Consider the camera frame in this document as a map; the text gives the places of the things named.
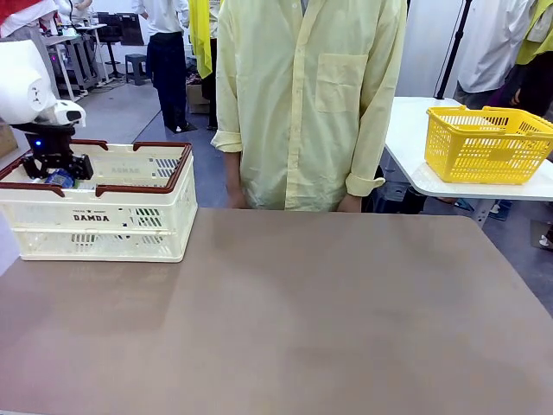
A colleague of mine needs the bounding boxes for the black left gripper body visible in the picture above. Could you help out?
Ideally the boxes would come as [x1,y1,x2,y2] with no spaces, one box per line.
[24,127,74,164]

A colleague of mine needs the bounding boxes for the blue drink can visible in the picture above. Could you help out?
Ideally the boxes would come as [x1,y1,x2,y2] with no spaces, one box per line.
[45,169,75,189]

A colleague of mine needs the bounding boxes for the person's left forearm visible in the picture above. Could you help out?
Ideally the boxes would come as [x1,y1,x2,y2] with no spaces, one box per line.
[336,146,388,214]

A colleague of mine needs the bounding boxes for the person's right forearm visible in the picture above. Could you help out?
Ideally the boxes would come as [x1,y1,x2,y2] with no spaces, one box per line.
[224,149,246,202]

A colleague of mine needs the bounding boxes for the cream plastic shopping basket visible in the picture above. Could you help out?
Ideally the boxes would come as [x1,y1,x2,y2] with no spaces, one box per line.
[0,137,200,264]

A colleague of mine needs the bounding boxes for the yellow plastic basket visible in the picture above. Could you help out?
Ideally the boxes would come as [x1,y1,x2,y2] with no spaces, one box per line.
[425,105,553,186]

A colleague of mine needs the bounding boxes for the closed cardboard box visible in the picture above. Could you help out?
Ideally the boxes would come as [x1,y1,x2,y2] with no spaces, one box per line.
[0,123,19,159]

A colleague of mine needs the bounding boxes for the grey standing desk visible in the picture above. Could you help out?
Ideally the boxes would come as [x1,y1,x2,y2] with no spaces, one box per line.
[42,23,109,103]

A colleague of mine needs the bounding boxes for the small black step stool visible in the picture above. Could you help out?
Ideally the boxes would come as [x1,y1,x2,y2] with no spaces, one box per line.
[124,53,150,86]

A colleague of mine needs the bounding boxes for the person in white top, navy trousers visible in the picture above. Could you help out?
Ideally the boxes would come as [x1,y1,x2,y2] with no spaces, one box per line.
[131,0,191,133]

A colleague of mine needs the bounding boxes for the open cardboard box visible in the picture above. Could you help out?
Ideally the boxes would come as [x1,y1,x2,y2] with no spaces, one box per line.
[186,81,213,115]

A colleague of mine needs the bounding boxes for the black monitor screen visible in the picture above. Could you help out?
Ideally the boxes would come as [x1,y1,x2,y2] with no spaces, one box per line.
[97,11,146,47]

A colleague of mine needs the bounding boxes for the person with bright yellow garment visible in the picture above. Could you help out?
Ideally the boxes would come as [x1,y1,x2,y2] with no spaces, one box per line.
[188,0,221,131]

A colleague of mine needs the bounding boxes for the person in pale yellow shirt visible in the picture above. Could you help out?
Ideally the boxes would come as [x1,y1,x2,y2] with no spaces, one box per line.
[210,0,410,213]

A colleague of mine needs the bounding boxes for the white table with rounded corners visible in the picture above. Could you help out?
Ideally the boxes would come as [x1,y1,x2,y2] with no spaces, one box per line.
[382,95,553,226]

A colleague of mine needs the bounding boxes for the black tripod pole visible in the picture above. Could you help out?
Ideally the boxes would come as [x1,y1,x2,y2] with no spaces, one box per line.
[435,0,474,101]

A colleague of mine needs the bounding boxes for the person in white shirt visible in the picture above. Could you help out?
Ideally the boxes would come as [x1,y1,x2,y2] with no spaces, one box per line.
[453,0,537,99]

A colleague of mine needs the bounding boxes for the person in yellow-green vest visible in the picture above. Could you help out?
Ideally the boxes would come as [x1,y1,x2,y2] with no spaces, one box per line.
[496,0,553,118]

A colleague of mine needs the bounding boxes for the brown basket handle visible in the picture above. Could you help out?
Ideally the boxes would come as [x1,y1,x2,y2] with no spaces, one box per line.
[95,141,194,199]
[0,138,109,199]

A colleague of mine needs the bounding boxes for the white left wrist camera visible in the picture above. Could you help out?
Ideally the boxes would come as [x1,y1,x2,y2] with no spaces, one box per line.
[52,99,87,129]

